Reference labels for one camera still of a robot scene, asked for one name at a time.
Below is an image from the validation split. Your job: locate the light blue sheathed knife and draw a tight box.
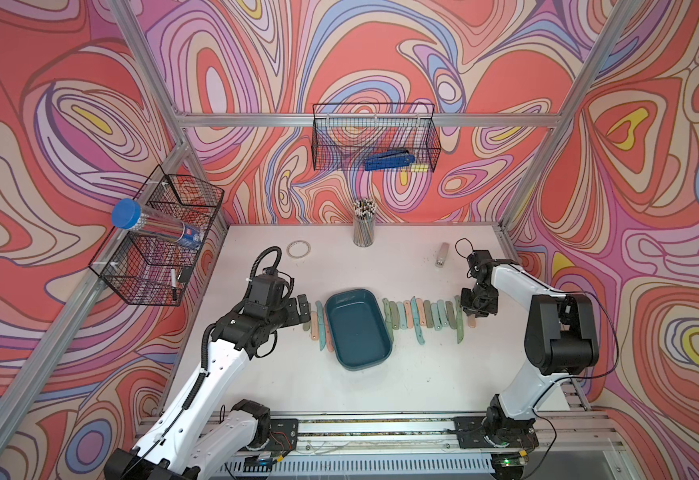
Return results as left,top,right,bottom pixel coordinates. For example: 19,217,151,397
431,302,443,331

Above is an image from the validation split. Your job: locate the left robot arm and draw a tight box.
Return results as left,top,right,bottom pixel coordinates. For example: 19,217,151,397
103,267,310,479

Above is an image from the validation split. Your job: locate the teal plastic storage box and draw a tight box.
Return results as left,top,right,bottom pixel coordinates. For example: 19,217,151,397
325,288,393,371

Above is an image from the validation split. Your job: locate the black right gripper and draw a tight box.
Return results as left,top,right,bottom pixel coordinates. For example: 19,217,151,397
459,283,499,317

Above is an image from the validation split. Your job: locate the olive green folding knife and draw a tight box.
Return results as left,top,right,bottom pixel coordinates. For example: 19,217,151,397
389,301,401,330

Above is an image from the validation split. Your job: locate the pink ceramic fruit knife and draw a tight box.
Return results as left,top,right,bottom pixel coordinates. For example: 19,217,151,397
322,307,335,353

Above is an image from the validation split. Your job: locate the pale green fruit knife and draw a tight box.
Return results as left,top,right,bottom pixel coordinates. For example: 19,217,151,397
455,296,465,344

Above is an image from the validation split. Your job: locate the light blue ceramic fruit knife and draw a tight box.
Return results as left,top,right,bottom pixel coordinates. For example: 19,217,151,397
315,301,327,350

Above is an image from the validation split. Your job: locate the black wire basket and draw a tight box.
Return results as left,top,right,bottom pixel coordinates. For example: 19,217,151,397
88,166,224,307
311,100,441,173

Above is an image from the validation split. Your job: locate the light blue folding knife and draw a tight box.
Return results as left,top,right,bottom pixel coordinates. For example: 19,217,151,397
437,299,449,329
397,302,407,330

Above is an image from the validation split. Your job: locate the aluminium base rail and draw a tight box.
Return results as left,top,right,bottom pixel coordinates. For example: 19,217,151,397
268,410,623,455

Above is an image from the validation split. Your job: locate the clear bottle blue cap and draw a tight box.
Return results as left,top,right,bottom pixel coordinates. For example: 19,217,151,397
110,199,203,250

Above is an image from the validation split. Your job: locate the blue tool in basket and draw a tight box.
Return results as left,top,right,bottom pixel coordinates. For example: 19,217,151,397
363,149,415,171

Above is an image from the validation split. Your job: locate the masking tape roll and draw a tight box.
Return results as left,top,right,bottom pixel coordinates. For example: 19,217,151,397
285,239,311,260

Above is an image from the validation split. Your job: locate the light green ceramic fruit knife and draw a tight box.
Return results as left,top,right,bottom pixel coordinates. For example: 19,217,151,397
383,298,395,344

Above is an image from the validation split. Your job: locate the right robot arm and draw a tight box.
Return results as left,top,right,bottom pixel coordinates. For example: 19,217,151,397
461,250,599,447

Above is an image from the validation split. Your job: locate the black wire basket left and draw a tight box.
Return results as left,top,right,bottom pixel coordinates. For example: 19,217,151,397
88,166,224,307

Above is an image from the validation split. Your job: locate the black wire basket back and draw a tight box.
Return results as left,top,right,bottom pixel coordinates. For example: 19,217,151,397
311,100,441,173

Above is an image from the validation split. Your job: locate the pencil holder cup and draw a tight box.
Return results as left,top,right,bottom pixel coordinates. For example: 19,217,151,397
353,198,377,248

